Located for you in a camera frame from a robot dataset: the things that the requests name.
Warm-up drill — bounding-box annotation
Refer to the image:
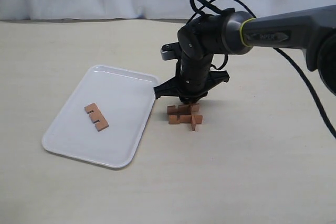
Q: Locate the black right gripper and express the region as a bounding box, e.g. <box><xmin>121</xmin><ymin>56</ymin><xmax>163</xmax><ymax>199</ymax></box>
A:
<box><xmin>154</xmin><ymin>53</ymin><xmax>229</xmax><ymax>104</ymax></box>

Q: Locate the brown wooden notched block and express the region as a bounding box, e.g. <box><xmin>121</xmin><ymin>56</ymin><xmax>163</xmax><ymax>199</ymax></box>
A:
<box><xmin>167</xmin><ymin>104</ymin><xmax>200</xmax><ymax>115</ymax></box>

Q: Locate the zigzag wooden block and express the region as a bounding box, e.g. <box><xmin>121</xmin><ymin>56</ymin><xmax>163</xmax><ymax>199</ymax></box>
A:
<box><xmin>169</xmin><ymin>115</ymin><xmax>191</xmax><ymax>124</ymax></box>

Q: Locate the notched wooden puzzle piece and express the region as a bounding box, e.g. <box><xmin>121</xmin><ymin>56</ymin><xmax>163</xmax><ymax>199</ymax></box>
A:
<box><xmin>85</xmin><ymin>103</ymin><xmax>109</xmax><ymax>132</ymax></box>

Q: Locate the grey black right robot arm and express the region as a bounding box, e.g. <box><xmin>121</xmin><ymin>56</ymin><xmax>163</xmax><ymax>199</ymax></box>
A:
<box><xmin>154</xmin><ymin>5</ymin><xmax>335</xmax><ymax>104</ymax></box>

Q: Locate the white plastic tray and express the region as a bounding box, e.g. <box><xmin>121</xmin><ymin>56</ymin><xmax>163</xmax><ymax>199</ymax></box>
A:
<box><xmin>41</xmin><ymin>65</ymin><xmax>160</xmax><ymax>169</ymax></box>

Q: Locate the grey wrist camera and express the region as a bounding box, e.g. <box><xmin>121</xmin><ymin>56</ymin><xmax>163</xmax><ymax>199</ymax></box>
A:
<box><xmin>160</xmin><ymin>42</ymin><xmax>182</xmax><ymax>61</ymax></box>

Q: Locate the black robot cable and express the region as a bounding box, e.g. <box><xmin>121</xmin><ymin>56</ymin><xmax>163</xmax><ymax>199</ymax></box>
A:
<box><xmin>189</xmin><ymin>0</ymin><xmax>336</xmax><ymax>140</ymax></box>

